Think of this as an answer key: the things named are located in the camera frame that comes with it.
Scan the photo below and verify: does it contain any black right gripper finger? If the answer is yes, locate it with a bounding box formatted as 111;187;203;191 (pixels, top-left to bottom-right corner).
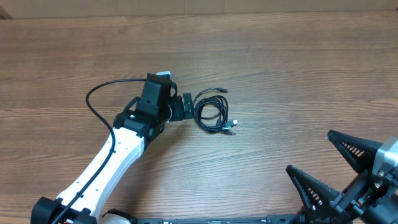
326;129;383;174
286;165;340;222

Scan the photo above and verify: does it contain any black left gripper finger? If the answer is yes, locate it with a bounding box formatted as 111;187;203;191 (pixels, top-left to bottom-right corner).
183;93;194;119
172;96;184;121

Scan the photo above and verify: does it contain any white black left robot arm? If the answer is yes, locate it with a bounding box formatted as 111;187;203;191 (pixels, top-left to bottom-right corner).
30;71;191;223

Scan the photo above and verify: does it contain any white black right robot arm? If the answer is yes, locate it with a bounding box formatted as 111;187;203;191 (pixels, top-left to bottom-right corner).
286;130;397;223

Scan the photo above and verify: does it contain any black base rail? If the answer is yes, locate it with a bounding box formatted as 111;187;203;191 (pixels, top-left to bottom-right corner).
99;208;307;224

